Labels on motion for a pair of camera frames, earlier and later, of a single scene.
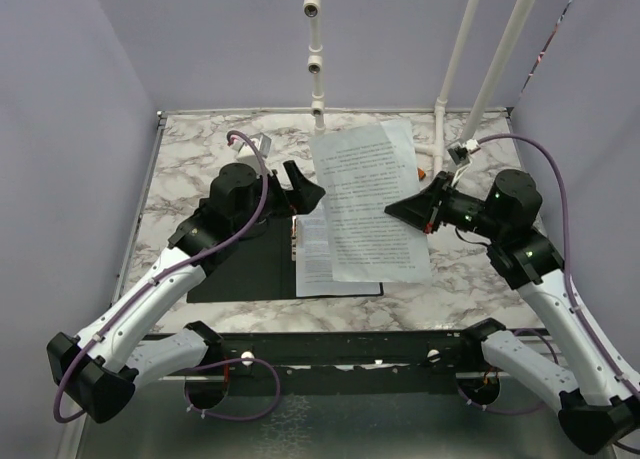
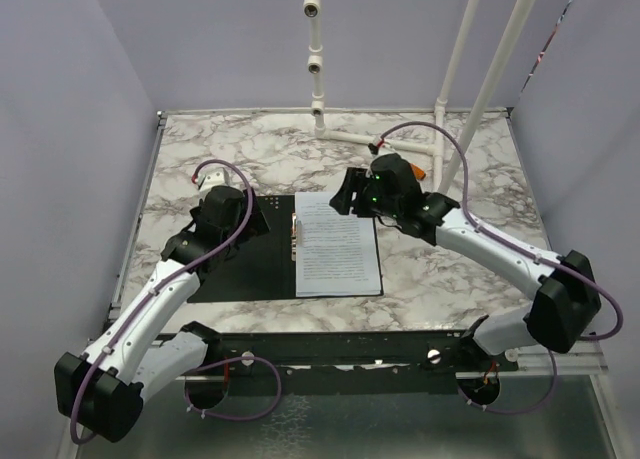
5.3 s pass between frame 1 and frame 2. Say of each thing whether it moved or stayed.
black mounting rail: stayed
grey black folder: stayed
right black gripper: moved
